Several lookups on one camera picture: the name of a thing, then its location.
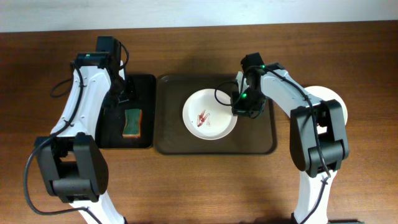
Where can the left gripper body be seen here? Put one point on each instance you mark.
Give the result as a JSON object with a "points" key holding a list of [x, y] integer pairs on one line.
{"points": [[116, 101]]}

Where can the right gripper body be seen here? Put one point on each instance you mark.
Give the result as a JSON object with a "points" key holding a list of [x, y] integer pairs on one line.
{"points": [[244, 109]]}

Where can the green and orange sponge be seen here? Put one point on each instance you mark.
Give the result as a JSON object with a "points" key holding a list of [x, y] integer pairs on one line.
{"points": [[132, 127]]}

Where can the white plate stained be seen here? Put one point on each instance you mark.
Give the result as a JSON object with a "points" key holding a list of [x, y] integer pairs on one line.
{"points": [[205, 117]]}

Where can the pale green front plate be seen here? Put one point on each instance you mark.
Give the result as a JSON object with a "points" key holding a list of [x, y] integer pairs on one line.
{"points": [[327, 94]]}

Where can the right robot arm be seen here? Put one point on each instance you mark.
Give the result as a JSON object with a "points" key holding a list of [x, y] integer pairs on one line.
{"points": [[318, 140]]}

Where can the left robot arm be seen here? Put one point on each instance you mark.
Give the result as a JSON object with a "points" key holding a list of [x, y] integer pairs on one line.
{"points": [[70, 162]]}

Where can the black plastic tray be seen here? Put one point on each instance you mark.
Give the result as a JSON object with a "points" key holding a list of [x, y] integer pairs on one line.
{"points": [[111, 122]]}

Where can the brown serving tray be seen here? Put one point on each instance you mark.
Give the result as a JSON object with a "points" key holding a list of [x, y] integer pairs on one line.
{"points": [[171, 137]]}

